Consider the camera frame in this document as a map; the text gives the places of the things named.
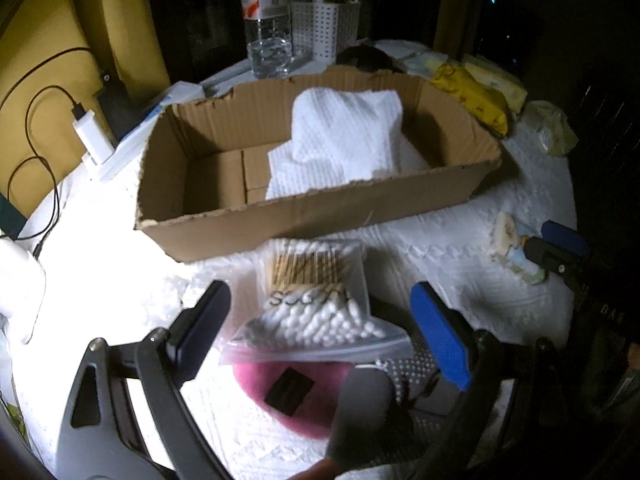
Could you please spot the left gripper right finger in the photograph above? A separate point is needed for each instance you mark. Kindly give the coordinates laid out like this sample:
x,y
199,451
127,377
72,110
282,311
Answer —
x,y
476,363

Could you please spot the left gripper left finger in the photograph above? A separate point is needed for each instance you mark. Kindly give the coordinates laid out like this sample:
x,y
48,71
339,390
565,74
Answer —
x,y
100,437

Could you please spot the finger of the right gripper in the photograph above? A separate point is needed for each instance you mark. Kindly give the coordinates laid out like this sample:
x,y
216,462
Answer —
x,y
565,256
562,236

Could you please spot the cartoon bear tissue pack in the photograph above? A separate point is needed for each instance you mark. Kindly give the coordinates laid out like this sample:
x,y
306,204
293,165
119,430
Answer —
x,y
507,248

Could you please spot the cotton swab bag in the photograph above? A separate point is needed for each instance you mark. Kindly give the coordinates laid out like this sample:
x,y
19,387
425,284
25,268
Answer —
x,y
314,306

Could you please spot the white towel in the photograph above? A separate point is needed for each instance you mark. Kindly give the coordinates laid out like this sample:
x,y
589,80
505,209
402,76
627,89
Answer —
x,y
340,137

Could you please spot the white knitted tablecloth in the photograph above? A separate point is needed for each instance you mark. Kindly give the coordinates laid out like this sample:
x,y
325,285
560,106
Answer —
x,y
105,279

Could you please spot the crumpled clear plastic bag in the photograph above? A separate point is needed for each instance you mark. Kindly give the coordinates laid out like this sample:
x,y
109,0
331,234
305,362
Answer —
x,y
550,127

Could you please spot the yellow tissue pack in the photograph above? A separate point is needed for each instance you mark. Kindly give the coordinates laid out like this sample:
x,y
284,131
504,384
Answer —
x,y
487,105

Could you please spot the pale cream tissue pack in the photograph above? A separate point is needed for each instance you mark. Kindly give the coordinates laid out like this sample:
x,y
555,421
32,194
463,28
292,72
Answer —
x,y
493,76

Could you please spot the pink fluffy sponge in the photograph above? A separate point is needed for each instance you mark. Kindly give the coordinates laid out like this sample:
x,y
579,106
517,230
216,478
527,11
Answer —
x,y
300,396

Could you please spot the brown cardboard box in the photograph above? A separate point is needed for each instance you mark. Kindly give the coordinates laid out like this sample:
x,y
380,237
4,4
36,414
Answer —
x,y
206,160

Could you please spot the black round object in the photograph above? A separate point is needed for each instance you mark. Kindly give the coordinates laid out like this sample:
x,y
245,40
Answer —
x,y
367,59

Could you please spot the white usb charger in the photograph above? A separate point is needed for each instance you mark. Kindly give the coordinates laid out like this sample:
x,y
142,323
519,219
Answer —
x,y
89,131

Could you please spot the white perforated plastic basket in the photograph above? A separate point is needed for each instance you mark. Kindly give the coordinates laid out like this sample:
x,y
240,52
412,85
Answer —
x,y
322,31

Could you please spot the black power adapter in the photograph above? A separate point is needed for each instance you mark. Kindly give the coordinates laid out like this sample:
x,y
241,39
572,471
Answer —
x,y
120,112

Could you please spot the white power strip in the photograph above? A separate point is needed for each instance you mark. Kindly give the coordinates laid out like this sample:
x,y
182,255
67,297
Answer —
x,y
150,115

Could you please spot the clear plastic water bottle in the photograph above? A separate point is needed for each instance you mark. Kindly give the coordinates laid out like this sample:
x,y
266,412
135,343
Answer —
x,y
268,35

